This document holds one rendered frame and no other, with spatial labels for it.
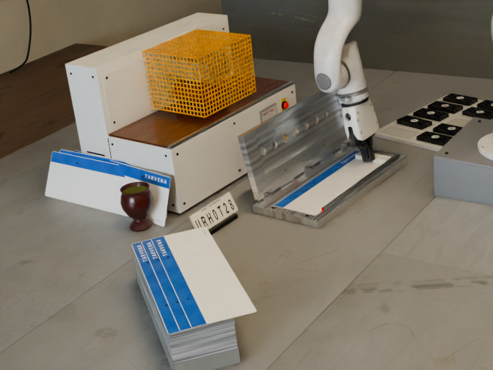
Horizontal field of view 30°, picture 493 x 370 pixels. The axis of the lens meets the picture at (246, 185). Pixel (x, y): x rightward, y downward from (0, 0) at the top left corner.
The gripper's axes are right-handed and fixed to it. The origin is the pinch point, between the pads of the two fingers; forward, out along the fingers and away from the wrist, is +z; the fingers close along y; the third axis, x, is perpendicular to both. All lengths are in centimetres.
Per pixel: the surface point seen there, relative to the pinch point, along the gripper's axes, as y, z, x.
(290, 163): -20.7, -5.6, 10.1
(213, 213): -46.9, -2.6, 16.6
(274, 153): -24.7, -9.9, 11.2
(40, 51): 47, -38, 190
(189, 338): -97, 1, -20
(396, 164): 2.1, 4.1, -7.1
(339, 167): -5.9, 1.4, 6.1
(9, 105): -3, -27, 151
